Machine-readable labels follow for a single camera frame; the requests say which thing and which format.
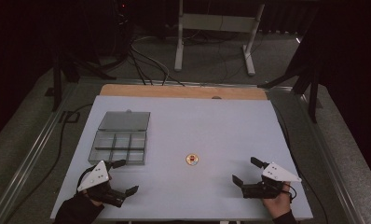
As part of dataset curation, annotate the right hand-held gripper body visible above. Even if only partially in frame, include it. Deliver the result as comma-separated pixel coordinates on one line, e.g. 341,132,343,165
241,161,303,200

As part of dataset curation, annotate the aluminium rail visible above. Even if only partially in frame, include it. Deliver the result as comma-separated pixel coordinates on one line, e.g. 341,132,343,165
0,82,79,224
298,92,366,224

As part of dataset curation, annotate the white table sheet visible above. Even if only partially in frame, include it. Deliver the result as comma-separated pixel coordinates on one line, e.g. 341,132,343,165
49,94,314,222

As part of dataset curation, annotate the person's right hand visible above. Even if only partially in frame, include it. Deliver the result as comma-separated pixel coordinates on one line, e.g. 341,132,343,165
261,181,294,220

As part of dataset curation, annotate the black floor cable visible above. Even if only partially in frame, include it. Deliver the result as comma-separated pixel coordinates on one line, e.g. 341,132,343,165
3,102,94,224
271,102,331,224

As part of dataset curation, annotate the small round gold badge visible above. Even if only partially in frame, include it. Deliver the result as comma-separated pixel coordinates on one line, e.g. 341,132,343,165
185,153,199,166

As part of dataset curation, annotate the bundle of cables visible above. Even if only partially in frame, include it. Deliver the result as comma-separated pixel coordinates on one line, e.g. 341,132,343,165
112,0,186,87

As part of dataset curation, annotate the person's left hand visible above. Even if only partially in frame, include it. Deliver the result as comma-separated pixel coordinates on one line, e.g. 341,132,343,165
80,189,104,208

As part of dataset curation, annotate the clear plastic compartment box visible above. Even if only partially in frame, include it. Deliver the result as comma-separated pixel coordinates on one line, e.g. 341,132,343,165
88,110,151,166

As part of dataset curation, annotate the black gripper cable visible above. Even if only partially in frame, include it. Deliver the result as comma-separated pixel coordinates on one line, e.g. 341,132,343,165
76,164,98,189
282,183,298,202

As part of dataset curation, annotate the white metal stand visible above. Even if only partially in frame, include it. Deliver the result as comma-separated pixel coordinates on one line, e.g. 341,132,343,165
173,0,266,77

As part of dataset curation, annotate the black metal stand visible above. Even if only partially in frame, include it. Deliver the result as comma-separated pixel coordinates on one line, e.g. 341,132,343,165
51,52,117,112
257,8,323,124

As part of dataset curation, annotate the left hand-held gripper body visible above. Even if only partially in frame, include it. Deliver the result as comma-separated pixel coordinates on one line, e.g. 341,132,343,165
76,160,128,209

